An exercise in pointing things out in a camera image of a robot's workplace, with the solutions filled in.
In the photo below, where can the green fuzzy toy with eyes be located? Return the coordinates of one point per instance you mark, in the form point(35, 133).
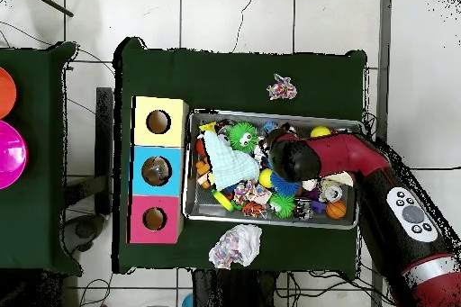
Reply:
point(243, 135)

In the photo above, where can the small orange basketball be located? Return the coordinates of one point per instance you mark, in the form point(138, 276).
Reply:
point(336, 209)

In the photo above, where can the yellow ball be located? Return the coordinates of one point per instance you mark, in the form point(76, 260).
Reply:
point(265, 178)
point(321, 131)

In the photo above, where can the wooden box with three holes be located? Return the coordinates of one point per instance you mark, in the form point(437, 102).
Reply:
point(141, 177)

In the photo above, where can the red ball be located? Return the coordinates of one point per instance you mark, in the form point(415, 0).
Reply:
point(201, 147)

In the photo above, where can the black rod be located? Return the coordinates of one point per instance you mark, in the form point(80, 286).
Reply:
point(47, 1)

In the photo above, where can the orange bowl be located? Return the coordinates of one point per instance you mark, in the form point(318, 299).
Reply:
point(6, 92)

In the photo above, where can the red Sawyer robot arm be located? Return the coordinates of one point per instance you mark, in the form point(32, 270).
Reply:
point(353, 156)

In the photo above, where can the orange plastic building block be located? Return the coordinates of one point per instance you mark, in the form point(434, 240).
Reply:
point(205, 171)

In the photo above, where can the mint green waffle cloth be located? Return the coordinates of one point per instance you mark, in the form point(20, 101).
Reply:
point(230, 159)

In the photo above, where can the orange striped tiger toy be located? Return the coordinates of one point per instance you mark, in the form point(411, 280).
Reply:
point(253, 210)

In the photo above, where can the blue spiky ball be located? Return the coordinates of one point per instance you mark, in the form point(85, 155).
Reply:
point(286, 187)

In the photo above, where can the side table with green cloth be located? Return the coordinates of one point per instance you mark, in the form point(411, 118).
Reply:
point(36, 206)

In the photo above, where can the yellow cheese wedge toy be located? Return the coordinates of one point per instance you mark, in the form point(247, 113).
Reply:
point(207, 128)

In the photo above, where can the crushed silver can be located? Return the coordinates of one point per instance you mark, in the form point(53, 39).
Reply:
point(331, 192)

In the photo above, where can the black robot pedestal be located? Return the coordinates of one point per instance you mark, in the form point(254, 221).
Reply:
point(230, 292)

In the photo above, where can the pink bowl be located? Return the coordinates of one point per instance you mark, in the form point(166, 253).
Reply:
point(11, 154)

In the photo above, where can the grey robot toy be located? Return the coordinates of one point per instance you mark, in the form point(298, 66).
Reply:
point(259, 148)

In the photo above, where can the cream waffle cloth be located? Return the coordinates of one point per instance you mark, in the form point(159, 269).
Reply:
point(340, 178)

